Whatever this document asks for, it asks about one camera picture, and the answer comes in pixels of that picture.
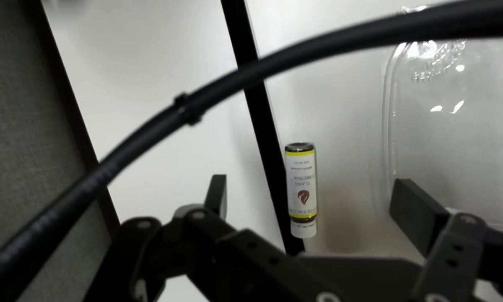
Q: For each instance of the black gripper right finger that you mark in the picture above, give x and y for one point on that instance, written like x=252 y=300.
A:
x=424 y=215

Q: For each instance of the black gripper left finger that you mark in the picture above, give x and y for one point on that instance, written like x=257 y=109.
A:
x=215 y=195

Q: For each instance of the white bottle with yellow band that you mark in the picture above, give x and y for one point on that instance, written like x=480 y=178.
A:
x=300 y=190

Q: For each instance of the gray partition panel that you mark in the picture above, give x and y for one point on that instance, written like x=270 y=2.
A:
x=17 y=111

